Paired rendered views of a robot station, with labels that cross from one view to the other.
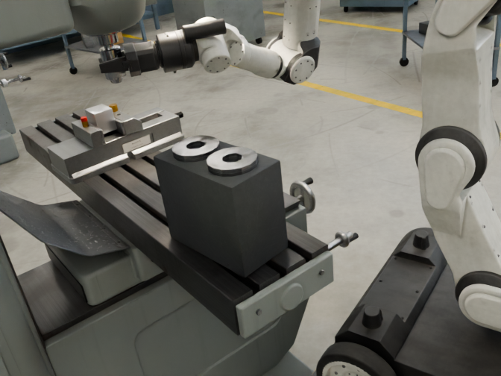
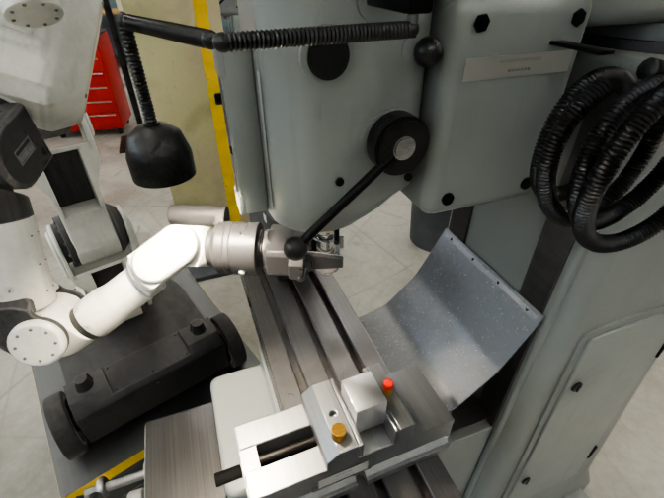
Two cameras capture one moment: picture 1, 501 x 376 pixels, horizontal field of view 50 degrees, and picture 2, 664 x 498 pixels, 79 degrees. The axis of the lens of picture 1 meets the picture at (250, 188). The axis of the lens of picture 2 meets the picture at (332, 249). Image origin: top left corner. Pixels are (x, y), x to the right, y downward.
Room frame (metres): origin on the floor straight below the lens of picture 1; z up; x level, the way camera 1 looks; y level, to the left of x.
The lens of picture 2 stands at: (1.75, 0.42, 1.63)
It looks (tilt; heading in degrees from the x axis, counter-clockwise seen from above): 36 degrees down; 194
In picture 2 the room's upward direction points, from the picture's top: straight up
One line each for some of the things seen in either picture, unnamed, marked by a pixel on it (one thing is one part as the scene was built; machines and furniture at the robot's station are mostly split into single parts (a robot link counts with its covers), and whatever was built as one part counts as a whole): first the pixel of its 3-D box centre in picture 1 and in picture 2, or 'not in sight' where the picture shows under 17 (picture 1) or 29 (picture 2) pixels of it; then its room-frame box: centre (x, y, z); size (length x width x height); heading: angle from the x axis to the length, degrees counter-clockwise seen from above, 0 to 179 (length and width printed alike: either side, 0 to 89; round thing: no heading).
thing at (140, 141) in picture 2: not in sight; (158, 149); (1.37, 0.12, 1.45); 0.07 x 0.07 x 0.06
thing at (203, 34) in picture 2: not in sight; (170, 31); (1.42, 0.19, 1.58); 0.17 x 0.01 x 0.01; 59
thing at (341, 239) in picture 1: (333, 244); (120, 482); (1.42, -0.24, 0.52); 0.22 x 0.06 x 0.06; 125
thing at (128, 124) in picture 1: (121, 120); (330, 421); (1.41, 0.33, 1.03); 0.12 x 0.06 x 0.04; 36
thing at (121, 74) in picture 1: (113, 64); (325, 252); (1.23, 0.27, 1.23); 0.05 x 0.05 x 0.06
